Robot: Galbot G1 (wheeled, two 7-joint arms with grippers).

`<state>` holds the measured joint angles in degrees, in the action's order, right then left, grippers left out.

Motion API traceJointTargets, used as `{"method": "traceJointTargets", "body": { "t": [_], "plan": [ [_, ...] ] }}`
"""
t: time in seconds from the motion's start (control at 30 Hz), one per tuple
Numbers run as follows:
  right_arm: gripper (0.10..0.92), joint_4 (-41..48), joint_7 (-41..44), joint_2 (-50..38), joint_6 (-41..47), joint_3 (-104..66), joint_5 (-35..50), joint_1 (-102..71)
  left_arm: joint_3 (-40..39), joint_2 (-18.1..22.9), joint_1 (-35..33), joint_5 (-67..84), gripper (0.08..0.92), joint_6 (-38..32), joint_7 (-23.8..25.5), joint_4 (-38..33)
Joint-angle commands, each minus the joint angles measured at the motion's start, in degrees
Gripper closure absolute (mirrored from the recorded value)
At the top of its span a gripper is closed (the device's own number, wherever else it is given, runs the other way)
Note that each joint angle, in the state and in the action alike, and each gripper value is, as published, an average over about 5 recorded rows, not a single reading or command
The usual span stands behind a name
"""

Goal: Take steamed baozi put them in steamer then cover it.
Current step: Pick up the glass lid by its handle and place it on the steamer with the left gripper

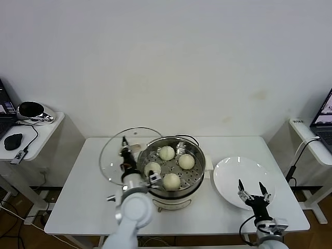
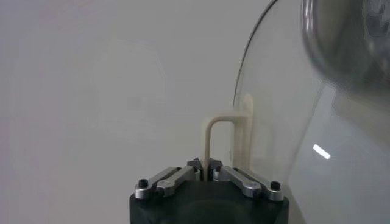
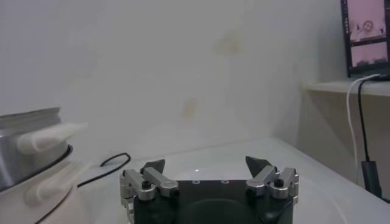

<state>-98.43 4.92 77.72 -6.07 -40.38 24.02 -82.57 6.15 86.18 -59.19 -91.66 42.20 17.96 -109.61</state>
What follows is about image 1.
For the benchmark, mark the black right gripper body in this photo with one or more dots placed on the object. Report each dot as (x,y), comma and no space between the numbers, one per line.
(260,206)

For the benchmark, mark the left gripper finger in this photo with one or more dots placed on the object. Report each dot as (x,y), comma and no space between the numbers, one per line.
(125,149)

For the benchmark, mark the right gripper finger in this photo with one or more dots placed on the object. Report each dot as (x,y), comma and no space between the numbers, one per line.
(245,195)
(267,197)

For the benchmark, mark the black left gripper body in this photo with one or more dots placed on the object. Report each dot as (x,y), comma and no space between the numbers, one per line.
(129,166)

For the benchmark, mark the round glass pot lid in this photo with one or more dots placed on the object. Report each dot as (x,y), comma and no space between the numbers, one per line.
(111,160)

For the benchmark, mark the white steamed baozi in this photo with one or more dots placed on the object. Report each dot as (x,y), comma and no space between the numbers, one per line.
(186,161)
(166,153)
(153,167)
(171,181)

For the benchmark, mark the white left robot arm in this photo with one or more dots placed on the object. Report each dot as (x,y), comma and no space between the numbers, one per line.
(133,210)

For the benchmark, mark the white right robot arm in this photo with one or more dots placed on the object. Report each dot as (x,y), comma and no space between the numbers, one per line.
(269,241)

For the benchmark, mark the stainless steel steamer basket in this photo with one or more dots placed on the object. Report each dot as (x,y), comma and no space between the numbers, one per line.
(194,179)

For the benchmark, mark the white round plate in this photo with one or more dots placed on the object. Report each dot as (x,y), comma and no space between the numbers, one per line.
(233,176)

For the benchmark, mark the black open laptop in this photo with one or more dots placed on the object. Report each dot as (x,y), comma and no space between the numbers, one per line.
(5,114)
(323,124)

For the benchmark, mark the chrome headset device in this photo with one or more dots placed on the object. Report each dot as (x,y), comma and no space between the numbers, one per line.
(29,109)

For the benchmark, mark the small grey usb hub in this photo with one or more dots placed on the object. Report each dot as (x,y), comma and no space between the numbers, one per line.
(18,157)

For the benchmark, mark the black computer mouse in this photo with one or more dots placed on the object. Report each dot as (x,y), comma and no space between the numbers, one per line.
(13,141)

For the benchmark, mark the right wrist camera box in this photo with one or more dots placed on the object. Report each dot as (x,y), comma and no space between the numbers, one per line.
(280,223)

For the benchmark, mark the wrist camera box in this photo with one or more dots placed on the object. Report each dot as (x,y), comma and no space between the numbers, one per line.
(280,223)
(154,177)

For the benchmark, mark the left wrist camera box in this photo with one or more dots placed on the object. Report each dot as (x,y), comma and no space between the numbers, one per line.
(154,177)

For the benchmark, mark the white wall socket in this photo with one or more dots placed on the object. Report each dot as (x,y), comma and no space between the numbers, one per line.
(45,170)

